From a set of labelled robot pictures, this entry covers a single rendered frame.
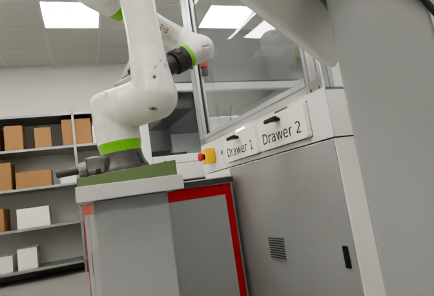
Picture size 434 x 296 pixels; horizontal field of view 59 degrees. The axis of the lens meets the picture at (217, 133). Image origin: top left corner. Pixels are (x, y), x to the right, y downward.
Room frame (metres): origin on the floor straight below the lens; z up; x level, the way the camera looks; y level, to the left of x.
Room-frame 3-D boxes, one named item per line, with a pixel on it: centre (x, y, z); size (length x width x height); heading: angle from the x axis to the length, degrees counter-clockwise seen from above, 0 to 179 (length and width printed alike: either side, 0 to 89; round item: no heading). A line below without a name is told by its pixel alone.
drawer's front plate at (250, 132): (1.57, -0.09, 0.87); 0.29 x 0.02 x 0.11; 24
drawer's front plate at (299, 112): (1.28, -0.22, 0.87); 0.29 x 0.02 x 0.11; 24
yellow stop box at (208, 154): (1.86, 0.06, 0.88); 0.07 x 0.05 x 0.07; 24
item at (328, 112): (1.73, -0.55, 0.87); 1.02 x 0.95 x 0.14; 24
